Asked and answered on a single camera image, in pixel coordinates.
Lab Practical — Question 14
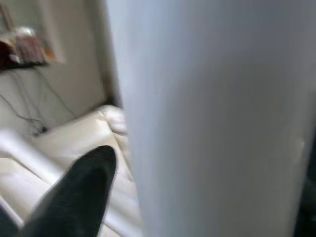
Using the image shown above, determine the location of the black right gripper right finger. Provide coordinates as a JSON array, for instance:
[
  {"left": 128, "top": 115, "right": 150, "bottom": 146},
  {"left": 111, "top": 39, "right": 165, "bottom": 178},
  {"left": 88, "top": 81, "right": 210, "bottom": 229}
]
[{"left": 293, "top": 177, "right": 316, "bottom": 237}]

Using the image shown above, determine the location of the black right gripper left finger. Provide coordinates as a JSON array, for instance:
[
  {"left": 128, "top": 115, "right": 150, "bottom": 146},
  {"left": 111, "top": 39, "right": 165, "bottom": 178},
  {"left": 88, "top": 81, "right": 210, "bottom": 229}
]
[{"left": 19, "top": 145, "right": 118, "bottom": 237}]

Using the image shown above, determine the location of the pink printed box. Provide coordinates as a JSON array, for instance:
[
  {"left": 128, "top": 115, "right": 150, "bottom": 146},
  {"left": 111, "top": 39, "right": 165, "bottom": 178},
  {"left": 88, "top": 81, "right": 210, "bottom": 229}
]
[{"left": 14, "top": 34, "right": 48, "bottom": 64}]

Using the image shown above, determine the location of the black wall cable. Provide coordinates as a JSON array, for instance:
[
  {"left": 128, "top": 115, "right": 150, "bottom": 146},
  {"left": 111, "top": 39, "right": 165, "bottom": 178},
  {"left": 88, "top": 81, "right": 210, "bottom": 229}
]
[{"left": 0, "top": 71, "right": 75, "bottom": 135}]

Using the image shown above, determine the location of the black wall shelf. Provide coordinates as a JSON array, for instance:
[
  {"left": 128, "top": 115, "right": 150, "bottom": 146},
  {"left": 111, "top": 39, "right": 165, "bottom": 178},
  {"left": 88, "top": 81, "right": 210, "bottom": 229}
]
[{"left": 0, "top": 60, "right": 49, "bottom": 73}]

